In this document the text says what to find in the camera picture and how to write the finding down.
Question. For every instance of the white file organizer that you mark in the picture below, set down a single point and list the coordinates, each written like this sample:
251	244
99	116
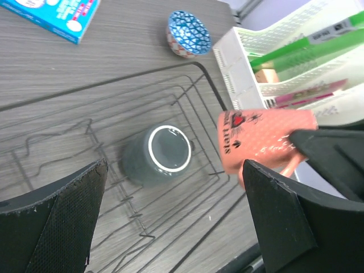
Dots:
239	46

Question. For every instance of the black wire dish rack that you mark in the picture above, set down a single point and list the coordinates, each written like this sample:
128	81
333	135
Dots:
200	222

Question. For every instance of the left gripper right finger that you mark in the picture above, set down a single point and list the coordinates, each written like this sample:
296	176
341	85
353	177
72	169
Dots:
301	229

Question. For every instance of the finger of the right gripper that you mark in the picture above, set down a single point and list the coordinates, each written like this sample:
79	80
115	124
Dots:
336	155

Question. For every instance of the blue red patterned bowl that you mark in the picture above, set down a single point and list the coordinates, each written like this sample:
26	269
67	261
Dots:
187	36

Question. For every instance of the pink mug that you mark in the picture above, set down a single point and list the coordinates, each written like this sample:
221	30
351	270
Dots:
261	135

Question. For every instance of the grey mug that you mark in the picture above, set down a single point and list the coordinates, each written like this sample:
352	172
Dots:
157	155

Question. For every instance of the brown items in organizer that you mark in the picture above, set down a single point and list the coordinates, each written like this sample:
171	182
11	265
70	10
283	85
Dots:
306	96

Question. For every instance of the green plastic folder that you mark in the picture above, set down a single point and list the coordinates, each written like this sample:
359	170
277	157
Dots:
341	36

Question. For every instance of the blue picture box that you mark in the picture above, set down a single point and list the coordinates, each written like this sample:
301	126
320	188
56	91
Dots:
68	19

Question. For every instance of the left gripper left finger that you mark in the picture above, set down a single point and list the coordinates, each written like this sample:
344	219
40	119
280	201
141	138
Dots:
50	229

